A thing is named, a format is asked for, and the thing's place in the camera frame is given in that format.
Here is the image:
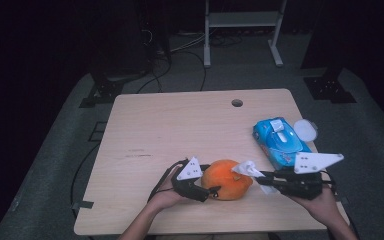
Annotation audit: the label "blue wet wipes pack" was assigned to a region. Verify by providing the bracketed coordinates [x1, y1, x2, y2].
[252, 116, 319, 171]

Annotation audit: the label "person's left hand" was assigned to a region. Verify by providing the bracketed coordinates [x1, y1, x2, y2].
[147, 175, 190, 211]

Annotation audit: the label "black cable beside table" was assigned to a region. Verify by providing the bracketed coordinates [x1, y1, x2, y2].
[69, 143, 102, 218]

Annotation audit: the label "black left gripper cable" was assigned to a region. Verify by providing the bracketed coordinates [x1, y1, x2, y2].
[147, 158, 190, 203]

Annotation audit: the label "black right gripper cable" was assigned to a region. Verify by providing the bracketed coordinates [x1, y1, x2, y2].
[319, 169, 337, 195]

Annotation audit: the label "person's right hand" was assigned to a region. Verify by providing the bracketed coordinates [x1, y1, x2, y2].
[288, 187, 339, 228]

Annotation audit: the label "black stand base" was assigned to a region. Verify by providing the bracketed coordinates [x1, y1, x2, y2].
[302, 65, 357, 105]
[78, 71, 148, 109]

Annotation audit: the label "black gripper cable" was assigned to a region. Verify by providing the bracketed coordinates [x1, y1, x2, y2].
[147, 158, 190, 203]
[319, 169, 337, 195]

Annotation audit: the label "black floor cable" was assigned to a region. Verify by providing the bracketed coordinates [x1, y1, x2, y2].
[136, 49, 208, 95]

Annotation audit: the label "white metal stand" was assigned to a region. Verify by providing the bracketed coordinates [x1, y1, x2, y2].
[203, 0, 289, 69]

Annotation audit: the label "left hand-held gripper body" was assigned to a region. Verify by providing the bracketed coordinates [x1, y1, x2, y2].
[172, 156, 212, 203]

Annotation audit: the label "white floor cables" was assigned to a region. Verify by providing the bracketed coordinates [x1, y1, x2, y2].
[169, 31, 208, 54]

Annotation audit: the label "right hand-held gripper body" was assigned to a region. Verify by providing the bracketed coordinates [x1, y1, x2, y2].
[273, 152, 345, 201]

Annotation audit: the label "orange plush toy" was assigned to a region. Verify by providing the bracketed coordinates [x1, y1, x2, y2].
[200, 159, 254, 202]

